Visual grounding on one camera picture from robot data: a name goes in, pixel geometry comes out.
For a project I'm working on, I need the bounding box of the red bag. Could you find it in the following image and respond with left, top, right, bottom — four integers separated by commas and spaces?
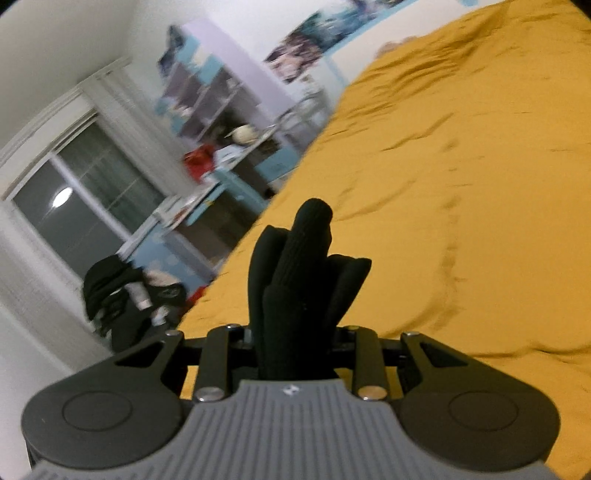
184, 144, 219, 182

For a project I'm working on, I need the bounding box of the white sheer curtain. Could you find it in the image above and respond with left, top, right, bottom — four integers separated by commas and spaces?
83, 58, 199, 204

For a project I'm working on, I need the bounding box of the photo collage wall poster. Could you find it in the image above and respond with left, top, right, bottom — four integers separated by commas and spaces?
264, 11, 356, 85

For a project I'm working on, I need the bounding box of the blue toned wall poster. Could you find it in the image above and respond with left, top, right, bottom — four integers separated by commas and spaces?
341, 0, 409, 20

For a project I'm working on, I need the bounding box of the tan pillow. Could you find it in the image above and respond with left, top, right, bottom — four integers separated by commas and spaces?
374, 38, 419, 59

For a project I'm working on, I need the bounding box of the lavender and blue shelf unit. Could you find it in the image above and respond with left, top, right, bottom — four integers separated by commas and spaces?
154, 21, 296, 144

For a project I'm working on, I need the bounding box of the pile of dark clothes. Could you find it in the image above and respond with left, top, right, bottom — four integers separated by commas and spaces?
81, 255, 191, 354

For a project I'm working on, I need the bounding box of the window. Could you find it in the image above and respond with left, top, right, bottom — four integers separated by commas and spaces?
0, 111, 168, 280

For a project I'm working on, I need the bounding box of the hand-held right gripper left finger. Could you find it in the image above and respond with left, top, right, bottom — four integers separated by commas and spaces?
113, 323, 254, 403

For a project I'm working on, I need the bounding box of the light blue desk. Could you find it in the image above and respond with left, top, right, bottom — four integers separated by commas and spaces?
117, 134, 298, 280

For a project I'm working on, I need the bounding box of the white wire chair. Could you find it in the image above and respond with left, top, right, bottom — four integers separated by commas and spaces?
276, 87, 334, 149

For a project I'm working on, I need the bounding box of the black small garment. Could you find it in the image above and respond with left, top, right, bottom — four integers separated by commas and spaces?
247, 198, 374, 381

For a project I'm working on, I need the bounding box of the mustard yellow bedspread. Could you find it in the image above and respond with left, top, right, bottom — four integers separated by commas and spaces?
178, 0, 591, 480

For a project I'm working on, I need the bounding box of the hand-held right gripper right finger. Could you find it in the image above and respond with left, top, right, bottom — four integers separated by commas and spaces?
335, 324, 469, 401

